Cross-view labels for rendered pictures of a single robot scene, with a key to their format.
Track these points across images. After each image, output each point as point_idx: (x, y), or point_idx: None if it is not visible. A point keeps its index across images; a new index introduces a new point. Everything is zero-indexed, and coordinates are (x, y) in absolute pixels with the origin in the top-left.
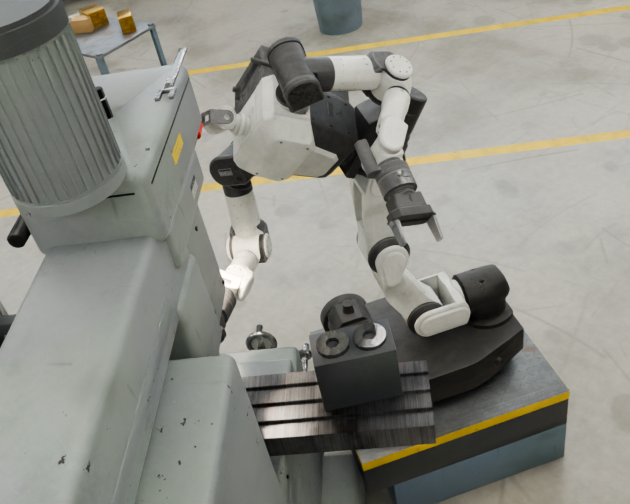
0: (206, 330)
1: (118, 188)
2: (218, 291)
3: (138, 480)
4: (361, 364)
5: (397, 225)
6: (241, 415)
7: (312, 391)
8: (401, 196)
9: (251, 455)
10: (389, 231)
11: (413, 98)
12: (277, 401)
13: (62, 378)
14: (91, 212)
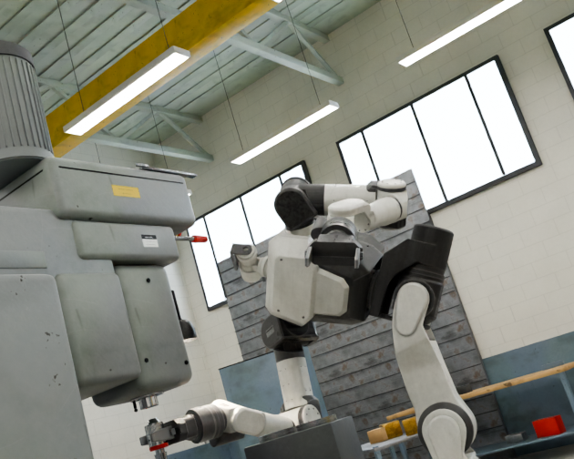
0: (101, 332)
1: (35, 168)
2: (169, 358)
3: None
4: (294, 447)
5: (307, 249)
6: (30, 317)
7: None
8: (326, 235)
9: (29, 367)
10: (438, 393)
11: (427, 225)
12: None
13: None
14: (22, 197)
